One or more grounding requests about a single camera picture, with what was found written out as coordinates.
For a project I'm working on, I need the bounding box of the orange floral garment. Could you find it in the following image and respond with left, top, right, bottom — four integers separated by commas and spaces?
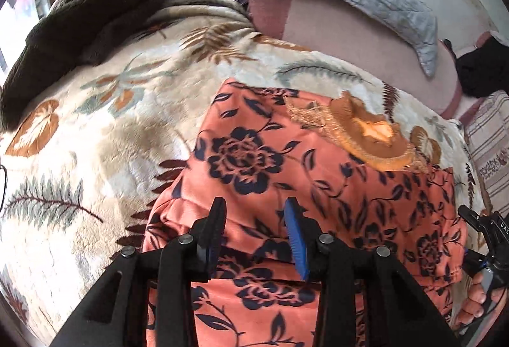
142, 79, 468, 347

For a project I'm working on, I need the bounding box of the cream leaf-print blanket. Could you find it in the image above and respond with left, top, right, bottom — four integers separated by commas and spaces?
0, 0, 488, 345

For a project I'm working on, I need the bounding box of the dark brown fleece cloth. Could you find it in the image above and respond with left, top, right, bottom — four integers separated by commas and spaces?
0, 0, 235, 131

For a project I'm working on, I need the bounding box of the pink pillow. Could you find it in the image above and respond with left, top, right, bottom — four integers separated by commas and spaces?
247, 0, 494, 121

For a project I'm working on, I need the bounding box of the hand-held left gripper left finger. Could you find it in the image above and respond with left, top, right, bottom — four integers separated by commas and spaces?
50, 197, 228, 347

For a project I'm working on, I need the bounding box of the striped pillow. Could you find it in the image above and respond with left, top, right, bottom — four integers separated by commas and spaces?
463, 89, 509, 208

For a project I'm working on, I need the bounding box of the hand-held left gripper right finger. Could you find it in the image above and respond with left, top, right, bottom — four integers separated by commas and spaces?
283, 197, 460, 347

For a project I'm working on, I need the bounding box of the window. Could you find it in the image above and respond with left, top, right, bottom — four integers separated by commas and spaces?
0, 0, 50, 71

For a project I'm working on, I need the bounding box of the person's right hand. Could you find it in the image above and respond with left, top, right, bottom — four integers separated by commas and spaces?
454, 269, 507, 329

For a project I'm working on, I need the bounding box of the black cloth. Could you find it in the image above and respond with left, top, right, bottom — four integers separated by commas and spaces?
442, 35, 509, 99

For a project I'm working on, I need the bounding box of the black cable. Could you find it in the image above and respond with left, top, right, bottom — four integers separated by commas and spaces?
0, 164, 9, 212

